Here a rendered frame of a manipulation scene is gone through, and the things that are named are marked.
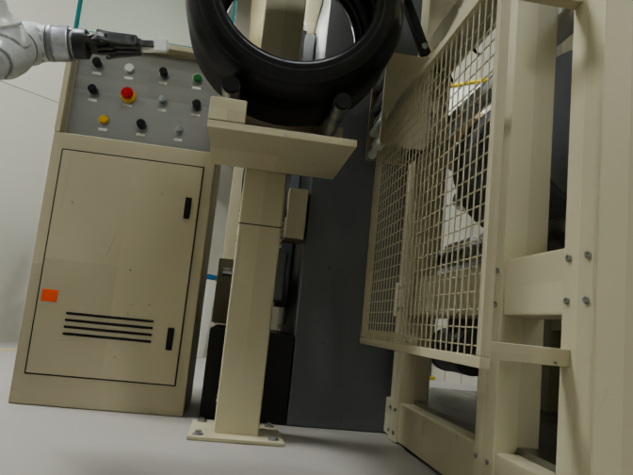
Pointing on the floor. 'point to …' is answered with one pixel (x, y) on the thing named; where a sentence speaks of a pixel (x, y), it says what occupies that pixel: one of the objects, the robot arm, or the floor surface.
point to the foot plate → (200, 428)
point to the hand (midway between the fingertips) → (154, 46)
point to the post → (256, 258)
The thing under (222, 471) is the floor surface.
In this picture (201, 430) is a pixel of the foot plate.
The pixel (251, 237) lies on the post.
